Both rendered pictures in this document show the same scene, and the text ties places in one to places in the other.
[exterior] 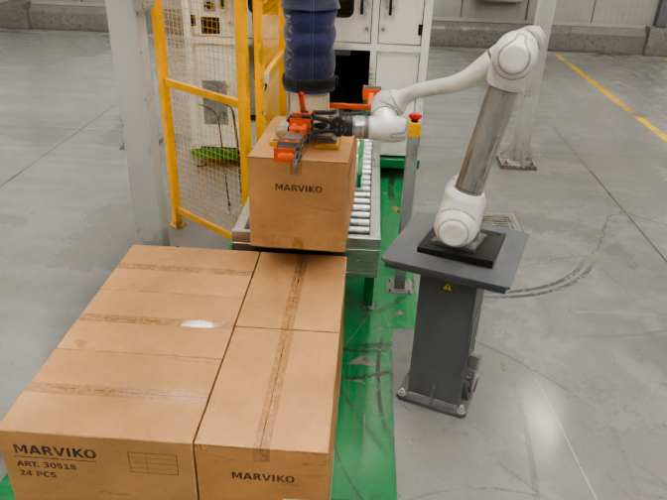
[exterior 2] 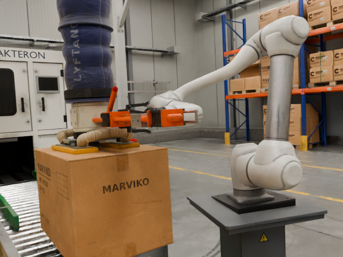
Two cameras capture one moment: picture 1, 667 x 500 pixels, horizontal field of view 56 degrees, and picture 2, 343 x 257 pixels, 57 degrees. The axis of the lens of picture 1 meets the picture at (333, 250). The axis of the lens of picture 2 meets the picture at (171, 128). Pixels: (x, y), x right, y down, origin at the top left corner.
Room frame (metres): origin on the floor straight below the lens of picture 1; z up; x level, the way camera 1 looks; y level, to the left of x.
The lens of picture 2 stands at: (1.30, 0.74, 1.23)
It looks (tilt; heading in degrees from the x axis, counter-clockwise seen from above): 3 degrees down; 321
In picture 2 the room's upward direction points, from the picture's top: 3 degrees counter-clockwise
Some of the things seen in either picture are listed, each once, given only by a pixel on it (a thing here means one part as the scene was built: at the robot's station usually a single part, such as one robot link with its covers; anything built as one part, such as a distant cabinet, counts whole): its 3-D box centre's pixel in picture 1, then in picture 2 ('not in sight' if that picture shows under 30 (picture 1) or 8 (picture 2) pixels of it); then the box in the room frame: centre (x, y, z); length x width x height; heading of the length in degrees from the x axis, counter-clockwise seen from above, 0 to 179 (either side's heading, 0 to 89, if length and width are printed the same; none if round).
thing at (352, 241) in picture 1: (306, 239); not in sight; (2.60, 0.13, 0.58); 0.70 x 0.03 x 0.06; 87
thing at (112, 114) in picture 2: (301, 123); (116, 119); (2.39, 0.14, 1.20); 0.10 x 0.08 x 0.06; 86
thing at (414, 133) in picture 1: (406, 209); not in sight; (3.15, -0.40, 0.50); 0.07 x 0.07 x 1.00; 87
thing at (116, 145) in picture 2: (330, 132); (113, 140); (2.63, 0.03, 1.09); 0.34 x 0.10 x 0.05; 176
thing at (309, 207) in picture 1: (307, 180); (97, 191); (2.62, 0.13, 0.87); 0.60 x 0.40 x 0.40; 175
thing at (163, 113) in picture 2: (286, 152); (164, 118); (2.04, 0.17, 1.20); 0.08 x 0.07 x 0.05; 176
